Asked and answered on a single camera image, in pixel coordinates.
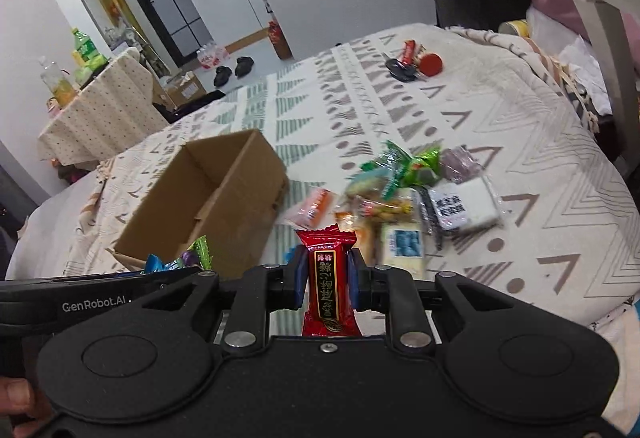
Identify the blueberry cake packet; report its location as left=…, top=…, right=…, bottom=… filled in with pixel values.
left=378, top=222, right=425, bottom=280

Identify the red snack packet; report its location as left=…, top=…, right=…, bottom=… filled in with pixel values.
left=296, top=224, right=361, bottom=337

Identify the white sesame cake packet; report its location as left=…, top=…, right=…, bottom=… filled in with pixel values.
left=428, top=176, right=501, bottom=233

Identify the purple snack packet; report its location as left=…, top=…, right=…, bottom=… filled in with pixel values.
left=439, top=146, right=484, bottom=184

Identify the person's hand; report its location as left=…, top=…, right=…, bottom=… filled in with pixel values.
left=0, top=377, right=52, bottom=438

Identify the orange snack packet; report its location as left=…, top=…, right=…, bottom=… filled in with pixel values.
left=284, top=188, right=334, bottom=230

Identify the cardboard box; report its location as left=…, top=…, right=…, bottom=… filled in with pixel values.
left=114, top=129, right=288, bottom=279

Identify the green snack packet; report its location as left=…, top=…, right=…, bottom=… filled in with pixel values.
left=360, top=140, right=442, bottom=188

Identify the blue snack packet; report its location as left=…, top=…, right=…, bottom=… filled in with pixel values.
left=143, top=254, right=184, bottom=274

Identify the left black slipper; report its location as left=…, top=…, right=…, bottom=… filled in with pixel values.
left=214, top=65, right=233, bottom=88

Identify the black slipper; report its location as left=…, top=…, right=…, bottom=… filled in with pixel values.
left=234, top=56, right=255, bottom=78
left=214, top=65, right=233, bottom=88

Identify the right black slipper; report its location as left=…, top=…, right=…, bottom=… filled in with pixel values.
left=234, top=56, right=255, bottom=78

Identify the patterned bed blanket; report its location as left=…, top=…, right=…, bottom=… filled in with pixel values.
left=6, top=22, right=640, bottom=434

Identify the table with dotted cloth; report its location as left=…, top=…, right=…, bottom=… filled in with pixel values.
left=37, top=48, right=168, bottom=165

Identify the white cabinet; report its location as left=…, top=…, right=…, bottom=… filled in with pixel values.
left=192, top=0, right=269, bottom=46

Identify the yellow cup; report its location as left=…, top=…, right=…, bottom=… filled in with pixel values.
left=498, top=20, right=529, bottom=37

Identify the clear juice bottle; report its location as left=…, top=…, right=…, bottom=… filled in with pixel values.
left=38, top=57, right=77, bottom=110

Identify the green soda bottle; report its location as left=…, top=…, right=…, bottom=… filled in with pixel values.
left=72, top=28, right=107, bottom=72

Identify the red round keychain tag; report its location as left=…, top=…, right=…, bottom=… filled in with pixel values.
left=418, top=52, right=444, bottom=77

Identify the white chair frame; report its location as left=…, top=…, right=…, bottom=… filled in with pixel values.
left=573, top=0, right=639, bottom=178

